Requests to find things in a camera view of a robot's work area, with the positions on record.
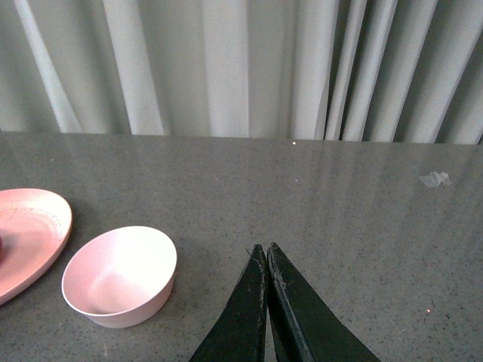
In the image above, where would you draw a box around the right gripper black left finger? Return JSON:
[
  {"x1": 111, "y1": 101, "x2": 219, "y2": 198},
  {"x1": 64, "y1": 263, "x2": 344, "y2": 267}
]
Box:
[{"x1": 190, "y1": 244, "x2": 269, "y2": 361}]

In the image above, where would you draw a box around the pink bowl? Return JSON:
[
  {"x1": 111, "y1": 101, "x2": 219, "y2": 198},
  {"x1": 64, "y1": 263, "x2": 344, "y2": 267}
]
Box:
[{"x1": 61, "y1": 226, "x2": 177, "y2": 328}]

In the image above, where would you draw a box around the clear tape scrap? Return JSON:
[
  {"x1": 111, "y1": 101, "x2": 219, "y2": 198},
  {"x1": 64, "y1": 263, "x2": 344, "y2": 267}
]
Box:
[{"x1": 419, "y1": 171, "x2": 452, "y2": 188}]

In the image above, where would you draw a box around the white curtain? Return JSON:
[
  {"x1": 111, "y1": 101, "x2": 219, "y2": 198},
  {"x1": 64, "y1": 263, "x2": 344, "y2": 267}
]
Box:
[{"x1": 1, "y1": 1, "x2": 482, "y2": 144}]

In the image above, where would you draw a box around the pink plate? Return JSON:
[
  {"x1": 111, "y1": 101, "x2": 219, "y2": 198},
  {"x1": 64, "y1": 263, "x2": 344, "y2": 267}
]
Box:
[{"x1": 1, "y1": 189, "x2": 72, "y2": 304}]

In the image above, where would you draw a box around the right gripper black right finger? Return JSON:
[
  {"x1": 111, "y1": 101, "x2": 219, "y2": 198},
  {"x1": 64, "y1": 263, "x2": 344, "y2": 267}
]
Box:
[{"x1": 267, "y1": 243, "x2": 379, "y2": 361}]

